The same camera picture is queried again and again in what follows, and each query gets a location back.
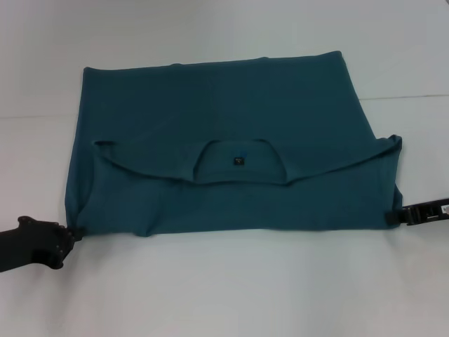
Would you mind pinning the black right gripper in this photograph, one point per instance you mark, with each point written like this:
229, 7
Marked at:
429, 212

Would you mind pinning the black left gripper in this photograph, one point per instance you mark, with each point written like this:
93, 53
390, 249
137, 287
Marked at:
31, 244

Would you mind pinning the teal blue FREE t-shirt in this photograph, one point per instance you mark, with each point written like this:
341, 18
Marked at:
224, 105

